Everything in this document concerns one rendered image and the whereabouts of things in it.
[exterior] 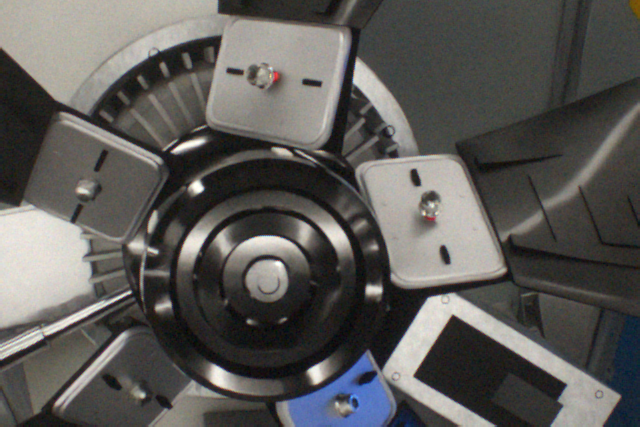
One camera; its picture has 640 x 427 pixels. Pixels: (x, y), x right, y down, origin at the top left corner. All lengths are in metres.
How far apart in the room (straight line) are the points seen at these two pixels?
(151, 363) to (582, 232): 0.24
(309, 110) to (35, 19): 0.30
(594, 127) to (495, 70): 0.90
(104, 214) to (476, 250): 0.20
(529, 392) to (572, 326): 1.30
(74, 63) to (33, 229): 0.15
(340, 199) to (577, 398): 0.28
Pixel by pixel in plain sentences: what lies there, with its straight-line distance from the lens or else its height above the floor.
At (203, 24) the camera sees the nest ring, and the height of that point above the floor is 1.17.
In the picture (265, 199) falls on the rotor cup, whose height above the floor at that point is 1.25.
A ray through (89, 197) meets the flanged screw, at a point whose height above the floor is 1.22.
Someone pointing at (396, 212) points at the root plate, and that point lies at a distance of 0.59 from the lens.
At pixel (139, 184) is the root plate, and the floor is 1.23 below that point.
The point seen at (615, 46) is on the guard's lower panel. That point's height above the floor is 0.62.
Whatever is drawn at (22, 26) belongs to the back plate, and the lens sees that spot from 0.79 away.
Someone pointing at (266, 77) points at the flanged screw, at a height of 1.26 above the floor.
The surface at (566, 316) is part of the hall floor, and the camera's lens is 2.04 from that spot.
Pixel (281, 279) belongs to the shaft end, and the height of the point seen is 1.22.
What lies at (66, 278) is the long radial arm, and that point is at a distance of 0.69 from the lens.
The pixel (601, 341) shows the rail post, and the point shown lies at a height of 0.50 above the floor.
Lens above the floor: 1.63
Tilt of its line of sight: 48 degrees down
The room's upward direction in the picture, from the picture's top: 3 degrees counter-clockwise
